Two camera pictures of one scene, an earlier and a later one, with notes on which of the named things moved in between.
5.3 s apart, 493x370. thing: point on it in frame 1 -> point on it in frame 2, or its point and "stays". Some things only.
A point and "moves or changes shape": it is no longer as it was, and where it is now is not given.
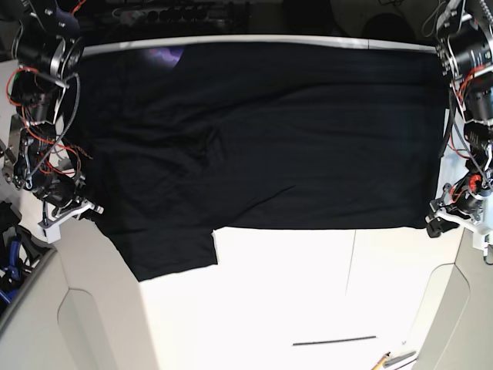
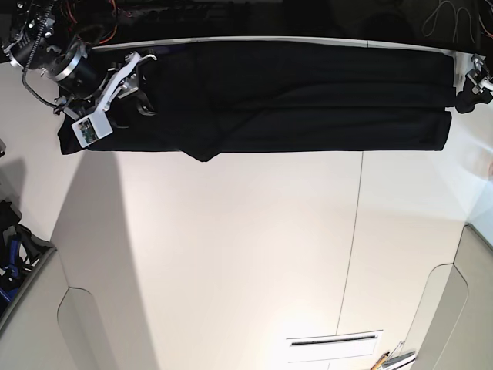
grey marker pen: x=390 y=362 stays
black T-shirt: x=179 y=139 moves or changes shape
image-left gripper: x=59 y=194 -> x=98 y=88
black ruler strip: x=344 y=340 stays
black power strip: x=156 y=15 stays
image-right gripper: x=455 y=206 -> x=481 y=83
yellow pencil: x=380 y=362 stays
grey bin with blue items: x=21 y=254 stays
